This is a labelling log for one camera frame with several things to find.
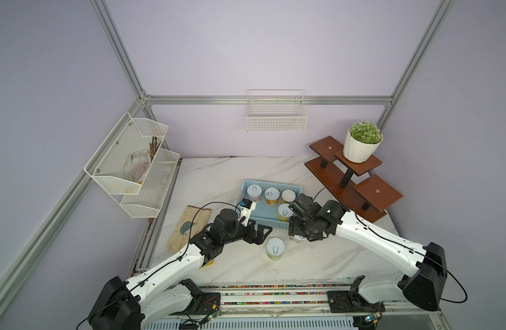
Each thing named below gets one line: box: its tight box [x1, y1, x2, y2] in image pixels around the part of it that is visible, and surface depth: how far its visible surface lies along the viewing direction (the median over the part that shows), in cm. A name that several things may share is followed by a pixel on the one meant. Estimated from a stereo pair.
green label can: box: [266, 237, 286, 261], surface depth 84 cm
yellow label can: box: [264, 187, 280, 206], surface depth 100 cm
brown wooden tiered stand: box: [304, 135, 403, 223], surface depth 92 cm
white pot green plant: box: [343, 120, 384, 164], surface depth 82 cm
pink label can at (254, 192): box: [246, 184, 263, 203], surface depth 101 cm
